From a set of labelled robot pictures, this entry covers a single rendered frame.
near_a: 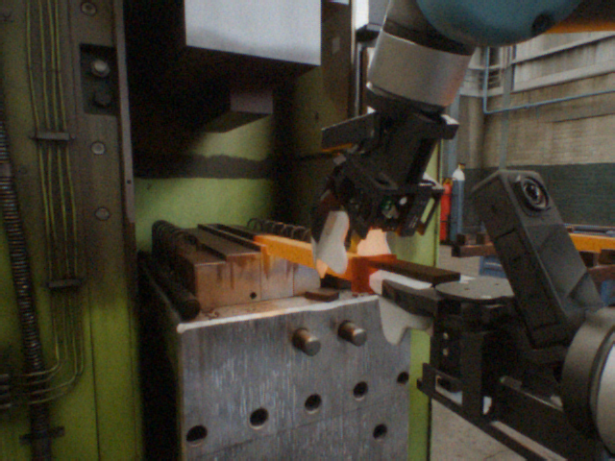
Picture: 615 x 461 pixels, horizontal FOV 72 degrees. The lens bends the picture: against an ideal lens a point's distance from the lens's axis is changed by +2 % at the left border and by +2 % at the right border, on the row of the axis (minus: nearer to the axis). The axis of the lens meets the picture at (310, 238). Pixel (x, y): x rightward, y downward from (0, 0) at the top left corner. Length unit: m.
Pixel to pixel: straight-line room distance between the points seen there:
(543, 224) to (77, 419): 0.72
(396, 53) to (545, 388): 0.25
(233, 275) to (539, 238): 0.44
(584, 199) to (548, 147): 1.20
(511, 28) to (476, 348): 0.18
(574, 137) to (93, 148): 8.76
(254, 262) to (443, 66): 0.40
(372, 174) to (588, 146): 8.64
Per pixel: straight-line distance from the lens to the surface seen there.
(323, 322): 0.63
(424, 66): 0.34
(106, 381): 0.79
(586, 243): 0.80
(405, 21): 0.35
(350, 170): 0.39
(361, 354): 0.69
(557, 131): 9.29
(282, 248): 0.58
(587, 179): 8.94
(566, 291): 0.28
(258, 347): 0.60
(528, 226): 0.28
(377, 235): 0.45
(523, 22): 0.23
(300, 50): 0.68
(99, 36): 0.76
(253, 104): 0.74
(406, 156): 0.35
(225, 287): 0.62
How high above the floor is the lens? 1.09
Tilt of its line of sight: 7 degrees down
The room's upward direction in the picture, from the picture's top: straight up
